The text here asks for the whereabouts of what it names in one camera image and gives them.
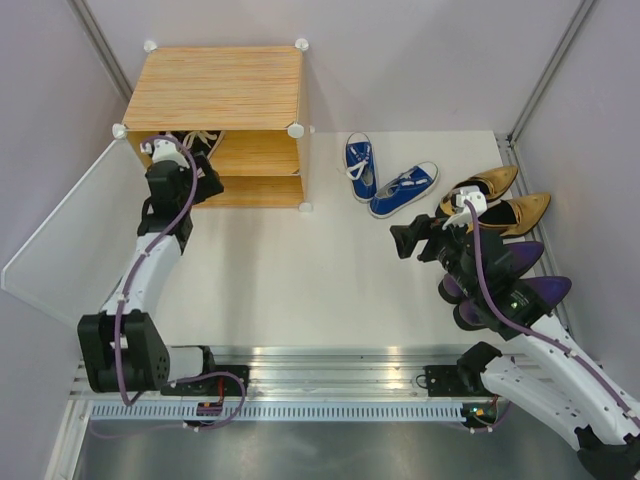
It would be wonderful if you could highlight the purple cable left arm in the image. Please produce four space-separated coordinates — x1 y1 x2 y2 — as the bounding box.
89 139 249 441

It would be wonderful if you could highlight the purple loafer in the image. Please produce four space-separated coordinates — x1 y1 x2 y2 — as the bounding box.
453 276 572 339
438 241 544 305

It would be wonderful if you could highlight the aluminium frame post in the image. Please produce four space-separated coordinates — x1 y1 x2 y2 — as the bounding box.
67 0 133 103
504 0 601 144

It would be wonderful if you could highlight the gold loafer upper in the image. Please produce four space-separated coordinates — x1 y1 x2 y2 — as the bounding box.
436 166 519 217

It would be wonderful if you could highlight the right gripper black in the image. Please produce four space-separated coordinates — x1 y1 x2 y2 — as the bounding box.
390 210 481 298

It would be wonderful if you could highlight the frosted white cabinet door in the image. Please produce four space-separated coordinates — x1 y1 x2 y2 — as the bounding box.
1 140 149 328

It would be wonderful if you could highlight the wooden shoe cabinet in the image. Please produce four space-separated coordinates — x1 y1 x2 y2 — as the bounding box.
112 38 313 211

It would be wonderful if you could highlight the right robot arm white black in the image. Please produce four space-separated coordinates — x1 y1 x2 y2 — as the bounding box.
390 215 639 479

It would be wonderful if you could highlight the blue canvas sneaker lower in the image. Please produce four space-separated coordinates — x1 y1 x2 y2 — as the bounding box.
369 161 440 219

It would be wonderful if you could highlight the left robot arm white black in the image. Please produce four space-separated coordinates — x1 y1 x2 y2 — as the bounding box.
77 150 249 405

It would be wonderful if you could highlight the gold loafer lower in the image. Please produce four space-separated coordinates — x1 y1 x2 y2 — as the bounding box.
478 192 551 238

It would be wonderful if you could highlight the aluminium mounting rail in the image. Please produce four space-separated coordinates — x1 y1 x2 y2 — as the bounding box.
72 339 477 402

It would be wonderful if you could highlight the purple loafer upper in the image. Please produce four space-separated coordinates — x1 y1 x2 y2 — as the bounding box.
438 241 544 305

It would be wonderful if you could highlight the right aluminium frame post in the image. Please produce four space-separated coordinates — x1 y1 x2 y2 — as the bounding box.
504 0 601 144

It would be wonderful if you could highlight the purple loafer lower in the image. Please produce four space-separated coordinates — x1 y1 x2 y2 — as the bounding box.
453 276 572 339

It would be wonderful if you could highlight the black canvas sneaker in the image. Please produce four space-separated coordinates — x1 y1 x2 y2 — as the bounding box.
181 130 225 174
151 135 189 168

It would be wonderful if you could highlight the blue canvas sneaker upper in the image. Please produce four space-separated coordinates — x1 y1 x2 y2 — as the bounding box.
344 132 377 203

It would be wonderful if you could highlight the left aluminium frame post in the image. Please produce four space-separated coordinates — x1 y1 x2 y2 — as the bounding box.
67 0 133 103

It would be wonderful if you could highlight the gold loafer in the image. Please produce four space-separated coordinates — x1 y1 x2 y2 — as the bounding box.
436 166 519 217
478 192 551 238

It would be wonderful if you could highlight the blue canvas sneaker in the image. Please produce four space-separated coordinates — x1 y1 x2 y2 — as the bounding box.
369 161 440 219
344 132 377 203

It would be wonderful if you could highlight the white slotted cable duct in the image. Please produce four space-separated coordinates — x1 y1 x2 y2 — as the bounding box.
90 401 465 423

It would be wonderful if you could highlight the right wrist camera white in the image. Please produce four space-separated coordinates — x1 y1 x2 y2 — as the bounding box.
442 186 488 230

